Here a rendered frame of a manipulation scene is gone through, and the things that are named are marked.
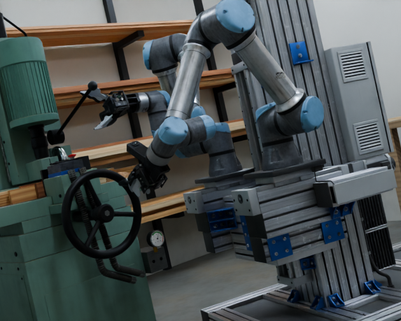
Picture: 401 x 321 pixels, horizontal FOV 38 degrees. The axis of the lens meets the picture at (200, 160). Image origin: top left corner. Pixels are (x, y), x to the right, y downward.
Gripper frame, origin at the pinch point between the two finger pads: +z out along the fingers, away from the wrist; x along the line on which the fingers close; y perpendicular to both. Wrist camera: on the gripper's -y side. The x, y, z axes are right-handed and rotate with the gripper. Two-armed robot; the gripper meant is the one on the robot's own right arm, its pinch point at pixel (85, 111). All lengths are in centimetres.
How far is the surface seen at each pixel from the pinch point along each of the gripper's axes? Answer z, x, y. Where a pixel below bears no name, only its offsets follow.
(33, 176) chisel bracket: 15.7, 12.3, -24.3
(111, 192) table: -3.0, 29.0, -8.1
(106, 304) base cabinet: 8, 65, -19
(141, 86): -163, -92, -170
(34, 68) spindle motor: 12.1, -20.0, -1.9
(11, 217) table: 34.9, 29.7, -8.3
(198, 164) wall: -240, -38, -233
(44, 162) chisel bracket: 14.4, 10.9, -14.7
